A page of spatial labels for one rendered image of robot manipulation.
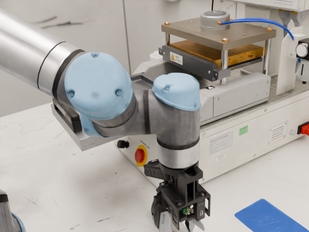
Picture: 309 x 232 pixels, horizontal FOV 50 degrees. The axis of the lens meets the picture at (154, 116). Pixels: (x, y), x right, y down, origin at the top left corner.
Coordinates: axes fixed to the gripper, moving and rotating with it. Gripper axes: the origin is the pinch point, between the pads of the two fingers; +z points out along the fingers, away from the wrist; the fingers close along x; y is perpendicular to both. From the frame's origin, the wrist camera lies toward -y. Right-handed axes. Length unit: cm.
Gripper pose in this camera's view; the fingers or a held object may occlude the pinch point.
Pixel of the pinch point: (176, 231)
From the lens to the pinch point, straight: 75.6
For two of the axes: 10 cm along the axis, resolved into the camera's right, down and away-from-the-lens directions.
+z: 0.6, 8.8, 4.6
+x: 8.9, -2.6, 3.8
